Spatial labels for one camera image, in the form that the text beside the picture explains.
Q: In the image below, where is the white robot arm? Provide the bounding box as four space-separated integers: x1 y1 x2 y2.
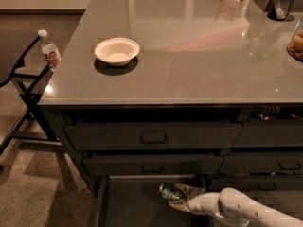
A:
169 184 303 227

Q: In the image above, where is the dark counter cabinet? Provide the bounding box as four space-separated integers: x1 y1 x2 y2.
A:
40 0 302 191

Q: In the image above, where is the top left drawer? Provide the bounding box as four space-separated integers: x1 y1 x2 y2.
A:
64 122 242 151

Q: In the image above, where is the clear plastic water bottle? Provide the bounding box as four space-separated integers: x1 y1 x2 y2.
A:
38 29 61 69

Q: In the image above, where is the green soda can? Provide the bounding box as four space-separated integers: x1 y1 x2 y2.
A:
158 183 185 201

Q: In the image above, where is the glass jar with snacks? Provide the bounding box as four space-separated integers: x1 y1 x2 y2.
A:
287 19 303 62

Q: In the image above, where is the middle right drawer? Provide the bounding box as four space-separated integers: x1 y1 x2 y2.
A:
219 152 303 175

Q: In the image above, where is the open bottom left drawer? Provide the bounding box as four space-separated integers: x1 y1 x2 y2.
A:
93 175 213 227

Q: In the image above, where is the middle left drawer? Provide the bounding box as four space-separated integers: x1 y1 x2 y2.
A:
82 154 223 176

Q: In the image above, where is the black metal chair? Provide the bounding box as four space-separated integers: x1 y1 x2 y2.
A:
0 30 58 153

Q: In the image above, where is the white paper bowl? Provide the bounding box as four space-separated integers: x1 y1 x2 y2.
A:
94 37 140 66

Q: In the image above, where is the bottom right drawer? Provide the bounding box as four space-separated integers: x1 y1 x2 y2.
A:
206 175 303 191

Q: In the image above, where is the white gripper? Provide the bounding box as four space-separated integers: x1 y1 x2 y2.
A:
169 183 218 215

